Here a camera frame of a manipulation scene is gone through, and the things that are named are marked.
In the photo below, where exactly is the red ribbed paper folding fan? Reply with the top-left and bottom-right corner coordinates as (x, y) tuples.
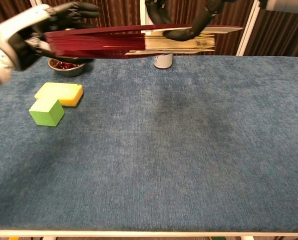
(44, 24), (244, 61)

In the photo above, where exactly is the white table frame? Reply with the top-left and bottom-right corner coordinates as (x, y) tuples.
(0, 229), (298, 240)

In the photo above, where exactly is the small steel bowl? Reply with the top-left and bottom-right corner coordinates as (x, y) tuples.
(48, 57), (87, 78)

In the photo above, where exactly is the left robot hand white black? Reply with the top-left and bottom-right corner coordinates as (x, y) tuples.
(0, 1), (101, 72)

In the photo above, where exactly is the green foam cube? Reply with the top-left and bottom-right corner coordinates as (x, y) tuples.
(29, 97), (65, 128)

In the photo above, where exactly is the yellow sponge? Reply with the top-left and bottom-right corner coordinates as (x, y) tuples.
(34, 82), (84, 109)

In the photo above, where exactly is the bunch of red grapes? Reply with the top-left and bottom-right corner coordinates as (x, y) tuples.
(55, 61), (76, 70)

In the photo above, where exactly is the blue silver drink can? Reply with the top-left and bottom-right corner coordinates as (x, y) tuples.
(153, 52), (173, 70)

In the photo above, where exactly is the blue table cloth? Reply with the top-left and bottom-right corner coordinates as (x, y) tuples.
(0, 55), (298, 232)

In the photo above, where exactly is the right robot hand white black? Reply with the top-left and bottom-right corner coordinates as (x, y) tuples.
(145, 0), (224, 42)

